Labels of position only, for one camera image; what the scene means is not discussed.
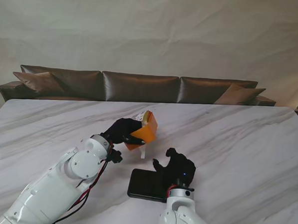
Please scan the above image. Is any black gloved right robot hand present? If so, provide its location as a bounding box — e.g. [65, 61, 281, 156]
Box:
[150, 146, 198, 189]

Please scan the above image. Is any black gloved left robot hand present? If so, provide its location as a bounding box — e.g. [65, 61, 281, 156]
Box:
[101, 116, 147, 149]

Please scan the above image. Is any orange tissue box cover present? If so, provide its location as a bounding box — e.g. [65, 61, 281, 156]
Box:
[124, 110, 159, 152]

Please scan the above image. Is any gold tissue pack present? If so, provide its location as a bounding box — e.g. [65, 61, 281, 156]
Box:
[133, 110, 152, 160]

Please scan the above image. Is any black tissue box base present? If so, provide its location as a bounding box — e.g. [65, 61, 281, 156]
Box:
[126, 168, 170, 203]

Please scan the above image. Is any brown sofa back cushion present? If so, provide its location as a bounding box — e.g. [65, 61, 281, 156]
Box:
[101, 71, 180, 106]
[19, 64, 104, 100]
[179, 76, 259, 108]

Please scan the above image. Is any brown throw pillow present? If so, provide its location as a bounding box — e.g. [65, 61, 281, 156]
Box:
[11, 70, 66, 96]
[214, 84, 267, 107]

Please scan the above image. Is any brown leather sofa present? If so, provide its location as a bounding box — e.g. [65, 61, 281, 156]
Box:
[0, 63, 278, 117]

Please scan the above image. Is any red black right arm cable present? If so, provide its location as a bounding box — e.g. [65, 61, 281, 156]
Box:
[166, 184, 179, 198]

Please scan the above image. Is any red black arm cable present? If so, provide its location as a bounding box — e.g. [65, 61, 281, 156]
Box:
[54, 142, 111, 224]
[166, 184, 179, 198]

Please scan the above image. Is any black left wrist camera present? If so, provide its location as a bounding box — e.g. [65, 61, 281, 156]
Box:
[108, 149, 124, 164]

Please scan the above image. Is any red black left arm cable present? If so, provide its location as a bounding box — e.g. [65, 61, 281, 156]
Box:
[54, 142, 111, 224]

